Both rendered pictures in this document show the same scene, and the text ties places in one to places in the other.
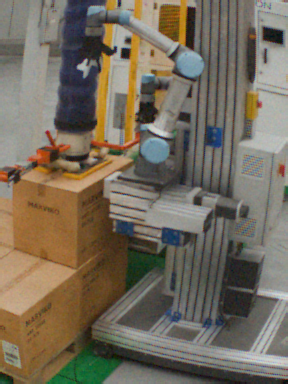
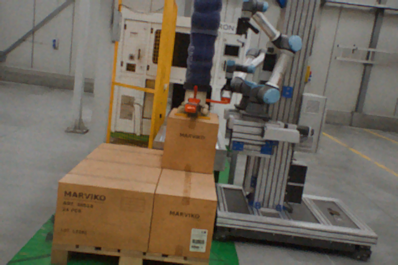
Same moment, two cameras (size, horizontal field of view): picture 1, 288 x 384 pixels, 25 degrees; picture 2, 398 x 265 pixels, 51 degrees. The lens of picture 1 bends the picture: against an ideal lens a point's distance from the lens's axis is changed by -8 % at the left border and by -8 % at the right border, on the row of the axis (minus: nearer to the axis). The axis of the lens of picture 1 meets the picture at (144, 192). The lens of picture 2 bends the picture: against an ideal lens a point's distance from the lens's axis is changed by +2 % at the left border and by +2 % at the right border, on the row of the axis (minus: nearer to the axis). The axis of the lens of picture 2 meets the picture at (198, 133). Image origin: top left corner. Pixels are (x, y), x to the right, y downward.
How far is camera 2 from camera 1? 180 cm
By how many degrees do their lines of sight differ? 25
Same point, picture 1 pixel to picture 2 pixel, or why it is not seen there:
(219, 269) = (285, 170)
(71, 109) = (202, 76)
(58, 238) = (201, 155)
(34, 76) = (107, 67)
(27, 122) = (101, 101)
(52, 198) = (200, 129)
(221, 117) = (292, 80)
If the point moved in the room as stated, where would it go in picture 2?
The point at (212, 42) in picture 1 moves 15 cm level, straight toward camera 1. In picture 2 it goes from (293, 32) to (303, 31)
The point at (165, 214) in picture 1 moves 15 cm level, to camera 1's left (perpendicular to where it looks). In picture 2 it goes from (277, 132) to (259, 131)
